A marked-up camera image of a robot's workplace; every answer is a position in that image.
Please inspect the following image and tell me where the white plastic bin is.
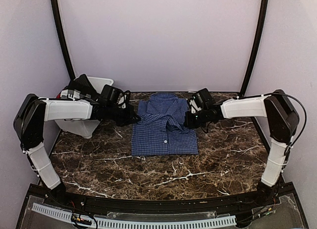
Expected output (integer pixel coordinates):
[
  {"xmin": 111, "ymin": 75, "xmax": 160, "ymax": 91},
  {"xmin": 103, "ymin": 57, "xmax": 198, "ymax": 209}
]
[{"xmin": 55, "ymin": 75, "xmax": 114, "ymax": 139}]

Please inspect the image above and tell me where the white slotted cable duct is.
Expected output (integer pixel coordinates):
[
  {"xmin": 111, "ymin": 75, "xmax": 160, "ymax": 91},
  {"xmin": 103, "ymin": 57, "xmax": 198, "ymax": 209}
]
[{"xmin": 31, "ymin": 203, "xmax": 237, "ymax": 229}]

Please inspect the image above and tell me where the left black frame post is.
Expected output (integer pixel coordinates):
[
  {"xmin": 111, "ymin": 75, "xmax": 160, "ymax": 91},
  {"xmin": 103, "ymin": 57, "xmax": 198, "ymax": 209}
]
[{"xmin": 51, "ymin": 0, "xmax": 76, "ymax": 80}]

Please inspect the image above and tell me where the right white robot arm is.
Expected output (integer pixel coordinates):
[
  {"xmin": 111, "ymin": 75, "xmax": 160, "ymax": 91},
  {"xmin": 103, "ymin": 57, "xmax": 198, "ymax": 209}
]
[{"xmin": 184, "ymin": 89, "xmax": 300, "ymax": 187}]

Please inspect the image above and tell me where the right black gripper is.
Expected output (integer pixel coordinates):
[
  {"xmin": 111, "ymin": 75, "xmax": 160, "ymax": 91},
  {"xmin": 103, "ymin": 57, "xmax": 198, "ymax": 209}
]
[{"xmin": 183, "ymin": 108, "xmax": 210, "ymax": 128}]

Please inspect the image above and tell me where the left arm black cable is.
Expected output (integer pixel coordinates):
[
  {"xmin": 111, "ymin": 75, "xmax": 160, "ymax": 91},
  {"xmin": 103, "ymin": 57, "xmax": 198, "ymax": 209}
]
[{"xmin": 116, "ymin": 90, "xmax": 131, "ymax": 110}]

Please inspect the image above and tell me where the blue checked long sleeve shirt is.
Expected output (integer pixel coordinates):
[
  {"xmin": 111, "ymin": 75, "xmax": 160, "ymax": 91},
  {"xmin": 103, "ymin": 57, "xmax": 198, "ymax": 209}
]
[{"xmin": 131, "ymin": 93, "xmax": 199, "ymax": 156}]

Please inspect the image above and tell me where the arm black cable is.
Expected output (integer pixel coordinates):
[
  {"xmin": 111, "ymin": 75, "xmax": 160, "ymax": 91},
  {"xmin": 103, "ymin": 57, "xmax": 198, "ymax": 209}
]
[
  {"xmin": 116, "ymin": 90, "xmax": 131, "ymax": 110},
  {"xmin": 272, "ymin": 92, "xmax": 307, "ymax": 163}
]

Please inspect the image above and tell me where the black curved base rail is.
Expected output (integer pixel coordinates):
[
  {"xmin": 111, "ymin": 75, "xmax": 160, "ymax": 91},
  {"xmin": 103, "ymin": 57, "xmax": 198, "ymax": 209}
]
[{"xmin": 16, "ymin": 183, "xmax": 309, "ymax": 229}]

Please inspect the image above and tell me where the right black frame post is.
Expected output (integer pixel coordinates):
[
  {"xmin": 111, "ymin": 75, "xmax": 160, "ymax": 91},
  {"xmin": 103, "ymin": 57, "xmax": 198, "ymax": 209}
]
[{"xmin": 239, "ymin": 0, "xmax": 268, "ymax": 96}]

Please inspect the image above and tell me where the black frame post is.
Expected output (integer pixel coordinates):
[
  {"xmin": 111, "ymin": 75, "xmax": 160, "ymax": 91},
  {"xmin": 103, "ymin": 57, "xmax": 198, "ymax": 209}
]
[
  {"xmin": 51, "ymin": 0, "xmax": 76, "ymax": 80},
  {"xmin": 239, "ymin": 0, "xmax": 268, "ymax": 96}
]

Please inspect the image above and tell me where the black white patterned shirt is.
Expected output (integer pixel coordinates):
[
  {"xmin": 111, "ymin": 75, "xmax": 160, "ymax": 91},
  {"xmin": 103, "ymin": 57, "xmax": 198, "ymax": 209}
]
[{"xmin": 59, "ymin": 74, "xmax": 100, "ymax": 101}]

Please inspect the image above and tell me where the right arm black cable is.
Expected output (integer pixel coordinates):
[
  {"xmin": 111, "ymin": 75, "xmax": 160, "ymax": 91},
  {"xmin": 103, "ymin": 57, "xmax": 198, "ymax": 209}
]
[{"xmin": 272, "ymin": 92, "xmax": 307, "ymax": 163}]

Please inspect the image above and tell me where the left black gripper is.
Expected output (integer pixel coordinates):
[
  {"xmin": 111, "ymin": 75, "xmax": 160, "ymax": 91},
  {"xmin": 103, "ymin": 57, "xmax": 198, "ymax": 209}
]
[{"xmin": 106, "ymin": 104, "xmax": 141, "ymax": 126}]

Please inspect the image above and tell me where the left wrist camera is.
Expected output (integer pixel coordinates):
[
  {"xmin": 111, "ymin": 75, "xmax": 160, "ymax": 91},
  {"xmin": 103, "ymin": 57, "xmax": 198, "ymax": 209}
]
[{"xmin": 99, "ymin": 84, "xmax": 123, "ymax": 106}]

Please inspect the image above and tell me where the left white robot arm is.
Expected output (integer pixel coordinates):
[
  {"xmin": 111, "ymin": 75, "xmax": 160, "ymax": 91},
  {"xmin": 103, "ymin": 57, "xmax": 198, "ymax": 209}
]
[{"xmin": 13, "ymin": 94, "xmax": 141, "ymax": 207}]

